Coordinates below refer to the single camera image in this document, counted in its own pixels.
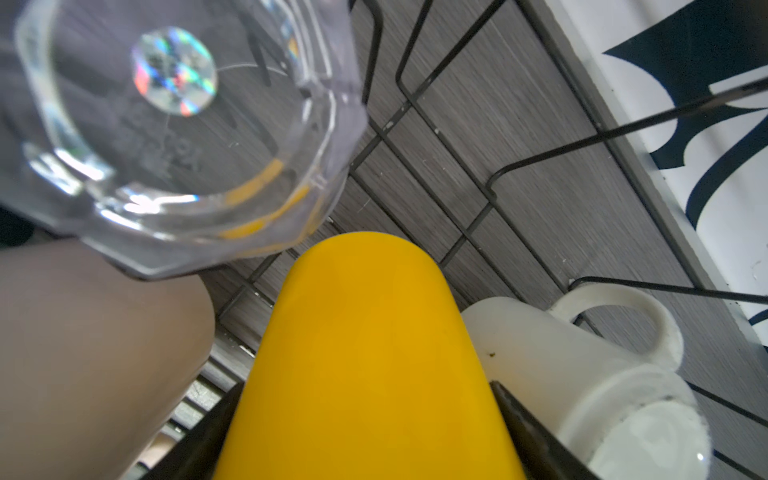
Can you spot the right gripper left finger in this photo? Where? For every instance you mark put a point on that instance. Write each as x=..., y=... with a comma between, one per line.
x=196, y=455

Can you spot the white mug red inside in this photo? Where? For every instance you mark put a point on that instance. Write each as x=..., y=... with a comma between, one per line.
x=623, y=415

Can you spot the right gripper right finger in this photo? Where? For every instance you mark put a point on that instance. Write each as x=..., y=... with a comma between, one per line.
x=542, y=454

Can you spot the cream mug pink handle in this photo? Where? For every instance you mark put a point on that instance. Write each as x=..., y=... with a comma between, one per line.
x=93, y=363

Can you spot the clear glass tumbler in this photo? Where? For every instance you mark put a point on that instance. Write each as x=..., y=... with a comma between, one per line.
x=173, y=136

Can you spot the yellow mug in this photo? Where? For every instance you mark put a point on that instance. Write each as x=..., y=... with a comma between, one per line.
x=366, y=371

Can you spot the black wire dish rack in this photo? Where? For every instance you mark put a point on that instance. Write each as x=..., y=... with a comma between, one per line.
x=473, y=108

